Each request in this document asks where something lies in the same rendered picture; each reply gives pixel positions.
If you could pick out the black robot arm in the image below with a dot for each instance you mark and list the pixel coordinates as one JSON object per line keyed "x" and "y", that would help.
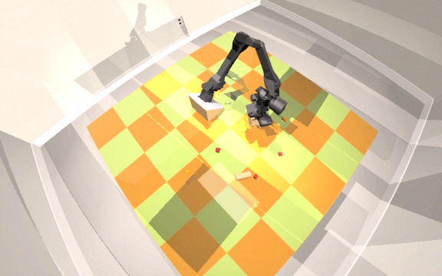
{"x": 271, "y": 81}

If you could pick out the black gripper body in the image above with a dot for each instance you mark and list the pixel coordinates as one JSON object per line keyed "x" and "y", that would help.
{"x": 264, "y": 119}

